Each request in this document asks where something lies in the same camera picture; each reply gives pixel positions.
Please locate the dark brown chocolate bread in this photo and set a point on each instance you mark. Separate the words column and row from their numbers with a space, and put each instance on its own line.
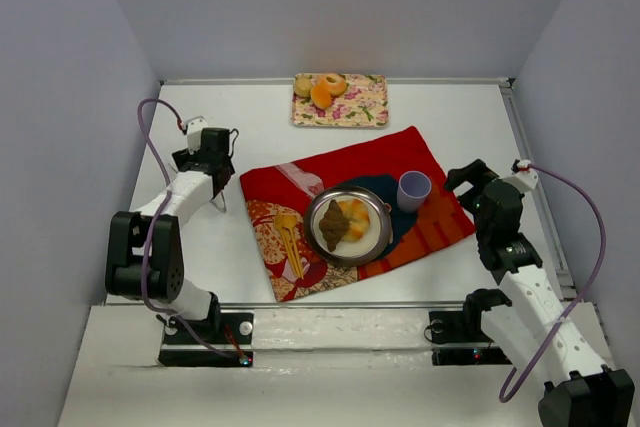
column 333, row 225

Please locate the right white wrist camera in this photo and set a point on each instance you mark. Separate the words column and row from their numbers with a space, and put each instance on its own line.
column 523, row 177

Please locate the aluminium rail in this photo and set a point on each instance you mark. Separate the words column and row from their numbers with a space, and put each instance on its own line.
column 538, row 223
column 428, row 305

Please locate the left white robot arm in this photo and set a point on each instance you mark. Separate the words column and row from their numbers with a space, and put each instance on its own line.
column 145, row 259

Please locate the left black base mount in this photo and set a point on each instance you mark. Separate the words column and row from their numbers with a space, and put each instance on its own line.
column 232, row 342

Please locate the yellow plastic fork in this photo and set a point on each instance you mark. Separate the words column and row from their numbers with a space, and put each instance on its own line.
column 280, row 230

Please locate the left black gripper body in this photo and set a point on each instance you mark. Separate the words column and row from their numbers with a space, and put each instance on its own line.
column 220, row 182

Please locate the yellow plastic spoon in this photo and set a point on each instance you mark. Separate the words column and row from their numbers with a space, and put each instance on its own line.
column 289, row 223

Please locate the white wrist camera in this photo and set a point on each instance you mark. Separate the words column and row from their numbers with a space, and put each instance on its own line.
column 192, row 130
column 523, row 177

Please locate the red patterned placemat cloth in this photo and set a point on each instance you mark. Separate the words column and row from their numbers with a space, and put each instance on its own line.
column 376, row 165

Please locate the steel plate white centre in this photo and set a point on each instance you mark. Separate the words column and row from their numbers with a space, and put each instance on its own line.
column 349, row 254

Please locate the ring shaped twisted bread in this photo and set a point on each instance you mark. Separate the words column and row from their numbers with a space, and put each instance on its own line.
column 357, row 214

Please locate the round pale bread roll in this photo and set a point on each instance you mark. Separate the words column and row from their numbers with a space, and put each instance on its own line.
column 302, row 87

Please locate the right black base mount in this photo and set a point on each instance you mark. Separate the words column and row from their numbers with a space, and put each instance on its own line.
column 455, row 344

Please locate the orange topped bread bun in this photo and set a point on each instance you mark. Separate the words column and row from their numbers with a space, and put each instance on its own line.
column 320, row 97

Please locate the aluminium front rail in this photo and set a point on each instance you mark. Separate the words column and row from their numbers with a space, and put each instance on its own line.
column 428, row 305

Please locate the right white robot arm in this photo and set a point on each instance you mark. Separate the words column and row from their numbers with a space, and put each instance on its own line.
column 523, row 316

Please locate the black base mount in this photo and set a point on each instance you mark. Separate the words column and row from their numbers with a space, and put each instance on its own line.
column 232, row 342
column 455, row 344

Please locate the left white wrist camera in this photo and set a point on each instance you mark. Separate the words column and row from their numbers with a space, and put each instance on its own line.
column 192, row 130

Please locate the aluminium right side rail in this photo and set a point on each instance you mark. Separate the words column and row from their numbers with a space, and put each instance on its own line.
column 538, row 223

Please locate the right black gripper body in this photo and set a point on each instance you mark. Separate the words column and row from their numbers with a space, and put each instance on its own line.
column 473, row 183

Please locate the floral serving tray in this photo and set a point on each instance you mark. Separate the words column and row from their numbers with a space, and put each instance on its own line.
column 363, row 105

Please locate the lilac plastic cup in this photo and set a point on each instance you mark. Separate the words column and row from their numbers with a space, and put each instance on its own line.
column 413, row 189

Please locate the metal tongs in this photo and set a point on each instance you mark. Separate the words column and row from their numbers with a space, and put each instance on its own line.
column 219, row 200

